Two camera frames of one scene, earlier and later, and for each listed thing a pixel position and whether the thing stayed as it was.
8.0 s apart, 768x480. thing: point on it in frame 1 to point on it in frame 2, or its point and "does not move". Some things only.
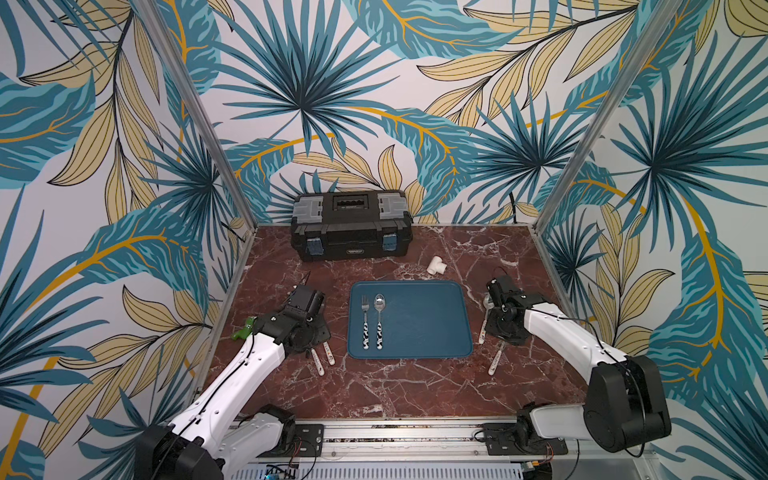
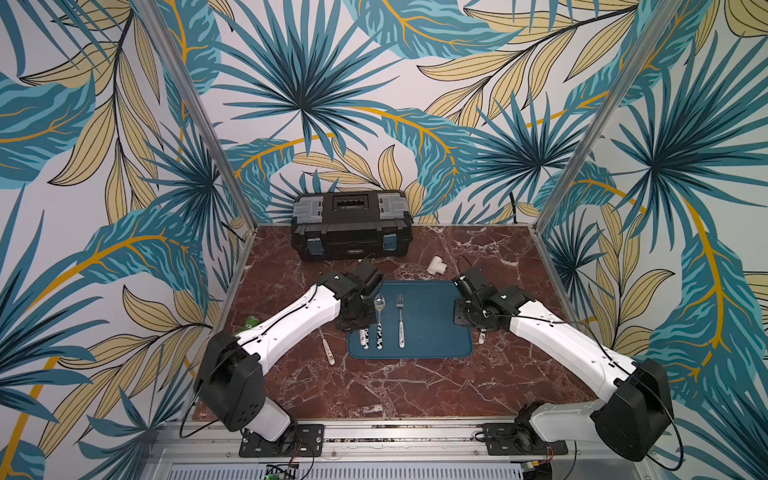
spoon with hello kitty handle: x=319 y=364 to x=329 y=355
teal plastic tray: x=424 y=320 does not move
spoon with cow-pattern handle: x=379 y=304 does not move
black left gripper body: x=318 y=333 to x=363 y=317
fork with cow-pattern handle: x=365 y=307 does not move
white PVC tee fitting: x=436 y=266 does not move
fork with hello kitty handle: x=330 y=357 to x=401 y=326
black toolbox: x=358 y=224 does not move
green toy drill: x=243 y=333 does not move
